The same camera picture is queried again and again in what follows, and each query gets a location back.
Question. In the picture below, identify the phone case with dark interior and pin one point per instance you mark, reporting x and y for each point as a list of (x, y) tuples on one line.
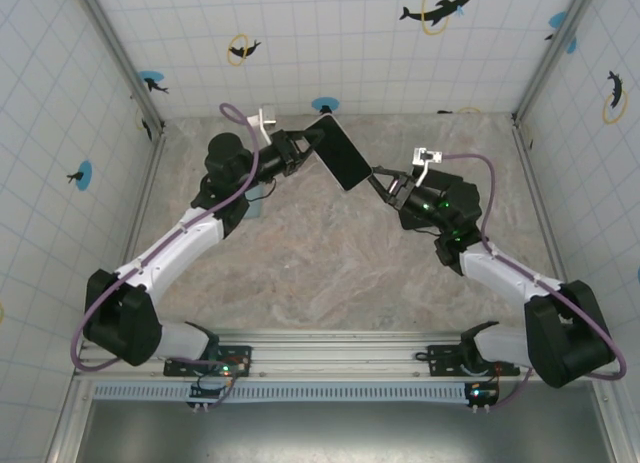
[(358, 180)]

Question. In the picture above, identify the pale blue-grey phone case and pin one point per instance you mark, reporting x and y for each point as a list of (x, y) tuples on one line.
[(255, 210)]

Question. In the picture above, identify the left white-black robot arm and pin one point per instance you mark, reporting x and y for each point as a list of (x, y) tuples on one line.
[(120, 323)]

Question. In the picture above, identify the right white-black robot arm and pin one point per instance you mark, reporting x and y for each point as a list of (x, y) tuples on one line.
[(565, 333)]

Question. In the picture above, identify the small black adapter board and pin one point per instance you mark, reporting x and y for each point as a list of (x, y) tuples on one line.
[(482, 394), (205, 393)]

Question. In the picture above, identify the grey metal sheet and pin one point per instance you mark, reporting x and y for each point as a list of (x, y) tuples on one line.
[(350, 433)]

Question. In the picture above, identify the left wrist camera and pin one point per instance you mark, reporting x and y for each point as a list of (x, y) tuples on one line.
[(267, 115)]

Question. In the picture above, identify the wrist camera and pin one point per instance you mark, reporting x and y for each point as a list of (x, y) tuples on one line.
[(427, 156), (267, 115)]

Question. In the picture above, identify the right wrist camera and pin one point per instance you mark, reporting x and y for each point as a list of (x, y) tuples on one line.
[(427, 156)]

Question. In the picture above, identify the aluminium side rail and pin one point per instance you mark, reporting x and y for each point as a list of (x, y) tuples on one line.
[(536, 183), (145, 193)]

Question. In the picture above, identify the aluminium corner post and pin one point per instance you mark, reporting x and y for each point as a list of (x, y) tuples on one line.
[(556, 53), (122, 58)]

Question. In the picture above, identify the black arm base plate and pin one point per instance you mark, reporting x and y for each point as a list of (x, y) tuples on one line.
[(175, 369), (440, 365)]

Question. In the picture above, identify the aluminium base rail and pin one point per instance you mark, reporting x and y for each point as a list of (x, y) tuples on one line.
[(340, 355)]

